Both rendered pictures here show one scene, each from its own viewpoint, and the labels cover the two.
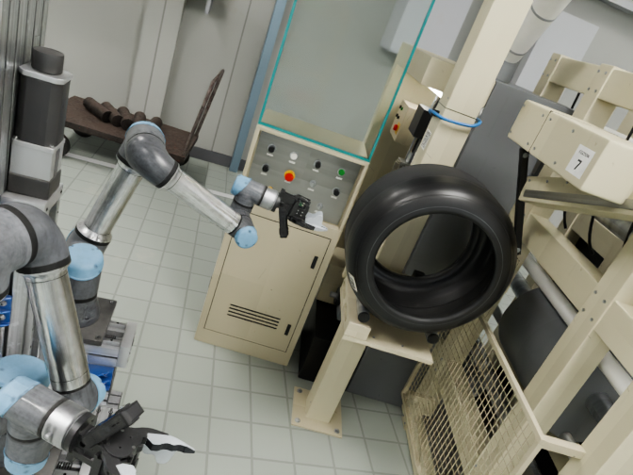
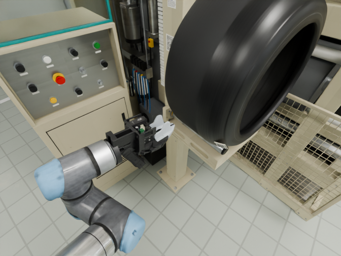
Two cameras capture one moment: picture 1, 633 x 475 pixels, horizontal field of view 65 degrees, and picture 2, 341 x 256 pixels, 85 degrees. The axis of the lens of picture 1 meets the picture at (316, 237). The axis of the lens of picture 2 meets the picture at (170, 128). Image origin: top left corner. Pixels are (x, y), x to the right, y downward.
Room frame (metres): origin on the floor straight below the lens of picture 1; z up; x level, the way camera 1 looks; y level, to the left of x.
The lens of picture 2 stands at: (1.30, 0.20, 1.56)
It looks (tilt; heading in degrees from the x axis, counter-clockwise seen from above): 46 degrees down; 327
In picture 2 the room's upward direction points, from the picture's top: straight up
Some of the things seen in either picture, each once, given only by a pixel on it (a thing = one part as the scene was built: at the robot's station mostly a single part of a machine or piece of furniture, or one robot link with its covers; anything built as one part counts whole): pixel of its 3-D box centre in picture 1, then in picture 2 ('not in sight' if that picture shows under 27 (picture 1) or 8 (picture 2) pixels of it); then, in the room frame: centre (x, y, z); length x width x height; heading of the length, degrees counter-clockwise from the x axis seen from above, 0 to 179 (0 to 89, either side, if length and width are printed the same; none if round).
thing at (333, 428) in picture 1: (317, 410); (176, 173); (2.03, -0.33, 0.01); 0.27 x 0.27 x 0.02; 8
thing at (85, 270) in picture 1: (81, 270); not in sight; (1.27, 0.65, 0.88); 0.13 x 0.12 x 0.14; 27
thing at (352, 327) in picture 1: (355, 305); (195, 137); (1.76, -0.25, 0.83); 0.36 x 0.09 x 0.06; 8
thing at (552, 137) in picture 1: (581, 150); not in sight; (1.70, -0.70, 1.71); 0.61 x 0.25 x 0.15; 8
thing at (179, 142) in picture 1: (135, 108); not in sight; (4.15, 1.88, 0.51); 1.29 x 0.79 x 1.02; 105
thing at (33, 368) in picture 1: (16, 389); not in sight; (0.78, 0.50, 0.88); 0.13 x 0.12 x 0.14; 171
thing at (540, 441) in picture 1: (453, 410); (269, 141); (1.60, -0.74, 0.65); 0.90 x 0.02 x 0.70; 8
